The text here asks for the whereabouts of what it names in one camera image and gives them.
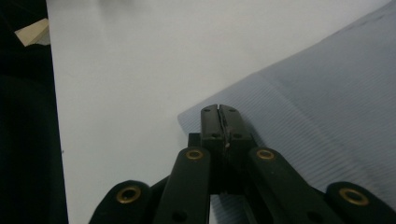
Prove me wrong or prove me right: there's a light blue tank top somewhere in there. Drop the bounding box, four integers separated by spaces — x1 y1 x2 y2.
177 0 396 224

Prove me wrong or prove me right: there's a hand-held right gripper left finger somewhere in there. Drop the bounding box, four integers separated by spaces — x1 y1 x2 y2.
188 104 226 157

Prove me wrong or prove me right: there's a beige object at corner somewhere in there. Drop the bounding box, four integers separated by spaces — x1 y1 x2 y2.
13 17 51 48

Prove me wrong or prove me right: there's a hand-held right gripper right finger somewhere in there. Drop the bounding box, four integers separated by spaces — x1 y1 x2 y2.
219 105 259 157

